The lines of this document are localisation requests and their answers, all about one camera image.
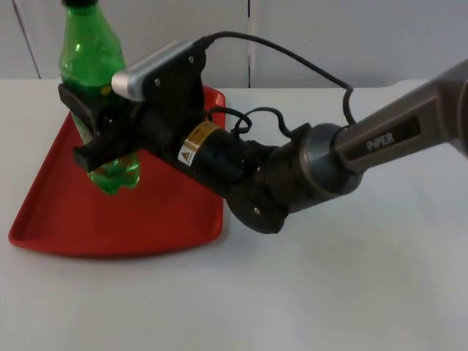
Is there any red tray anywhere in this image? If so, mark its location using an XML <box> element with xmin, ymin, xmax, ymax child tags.
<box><xmin>7</xmin><ymin>86</ymin><xmax>227</xmax><ymax>257</ymax></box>

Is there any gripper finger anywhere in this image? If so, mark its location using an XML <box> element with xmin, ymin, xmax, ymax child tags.
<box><xmin>57</xmin><ymin>83</ymin><xmax>99</xmax><ymax>138</ymax></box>
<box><xmin>72</xmin><ymin>133</ymin><xmax>122</xmax><ymax>173</ymax></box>

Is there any green plastic bottle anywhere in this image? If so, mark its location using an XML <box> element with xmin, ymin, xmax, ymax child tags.
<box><xmin>58</xmin><ymin>0</ymin><xmax>143</xmax><ymax>194</ymax></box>

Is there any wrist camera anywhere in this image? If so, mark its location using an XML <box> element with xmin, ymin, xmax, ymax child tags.
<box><xmin>111</xmin><ymin>39</ymin><xmax>210</xmax><ymax>110</ymax></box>

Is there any black cable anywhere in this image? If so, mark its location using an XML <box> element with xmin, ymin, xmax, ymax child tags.
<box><xmin>199</xmin><ymin>31</ymin><xmax>358</xmax><ymax>127</ymax></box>
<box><xmin>208</xmin><ymin>105</ymin><xmax>294</xmax><ymax>140</ymax></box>

